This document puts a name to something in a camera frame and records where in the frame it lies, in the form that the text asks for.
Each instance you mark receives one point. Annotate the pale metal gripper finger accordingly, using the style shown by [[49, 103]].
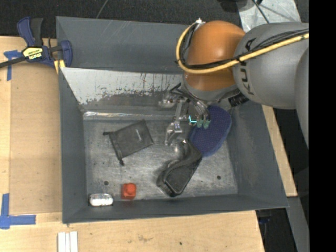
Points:
[[181, 145], [172, 134]]

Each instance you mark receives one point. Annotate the black sunglasses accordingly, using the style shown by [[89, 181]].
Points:
[[181, 172]]

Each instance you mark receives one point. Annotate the blue oval sponge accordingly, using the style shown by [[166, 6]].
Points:
[[212, 132]]

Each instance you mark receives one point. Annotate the grey metal bin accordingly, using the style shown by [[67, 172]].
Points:
[[147, 172]]

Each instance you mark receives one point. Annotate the small red block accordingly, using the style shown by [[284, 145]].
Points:
[[128, 191]]

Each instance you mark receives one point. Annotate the small white oblong object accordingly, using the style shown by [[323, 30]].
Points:
[[101, 199]]

